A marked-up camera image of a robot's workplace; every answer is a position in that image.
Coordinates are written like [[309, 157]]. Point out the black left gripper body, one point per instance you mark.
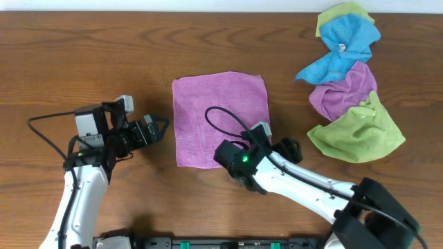
[[146, 130]]

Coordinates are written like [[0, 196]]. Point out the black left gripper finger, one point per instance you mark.
[[151, 129], [160, 124]]

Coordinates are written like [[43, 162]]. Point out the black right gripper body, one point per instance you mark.
[[283, 149]]

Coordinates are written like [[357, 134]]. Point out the purple cloth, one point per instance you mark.
[[199, 127], [333, 99]]

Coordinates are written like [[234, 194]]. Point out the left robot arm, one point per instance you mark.
[[86, 180]]

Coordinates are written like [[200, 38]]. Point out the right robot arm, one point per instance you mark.
[[363, 215]]

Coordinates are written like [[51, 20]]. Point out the purple cloth in pile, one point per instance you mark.
[[333, 99]]

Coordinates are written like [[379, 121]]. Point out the large green cloth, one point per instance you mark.
[[364, 133]]

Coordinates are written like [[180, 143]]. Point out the blue cloth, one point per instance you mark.
[[348, 38]]

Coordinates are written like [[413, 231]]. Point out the green cloth at top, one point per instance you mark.
[[339, 10]]

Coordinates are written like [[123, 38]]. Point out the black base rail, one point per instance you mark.
[[168, 243]]

